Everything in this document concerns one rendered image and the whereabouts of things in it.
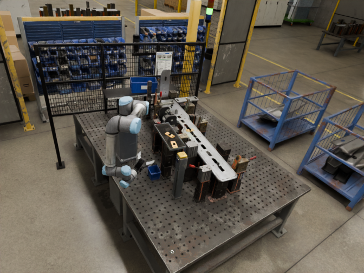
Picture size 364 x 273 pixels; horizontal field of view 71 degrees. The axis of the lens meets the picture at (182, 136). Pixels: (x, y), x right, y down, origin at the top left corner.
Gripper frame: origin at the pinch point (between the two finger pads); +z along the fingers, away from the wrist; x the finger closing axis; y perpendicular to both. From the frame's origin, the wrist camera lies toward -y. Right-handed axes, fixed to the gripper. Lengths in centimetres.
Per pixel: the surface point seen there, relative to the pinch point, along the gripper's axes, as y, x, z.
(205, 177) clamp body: -23, 51, -2
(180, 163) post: -29.1, 28.5, -8.3
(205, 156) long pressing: -16.9, 41.8, 21.3
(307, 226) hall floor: 51, 189, 77
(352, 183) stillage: 36, 230, 170
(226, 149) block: -21, 54, 38
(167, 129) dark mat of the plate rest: -21.1, 1.7, 19.3
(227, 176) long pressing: -27, 65, 9
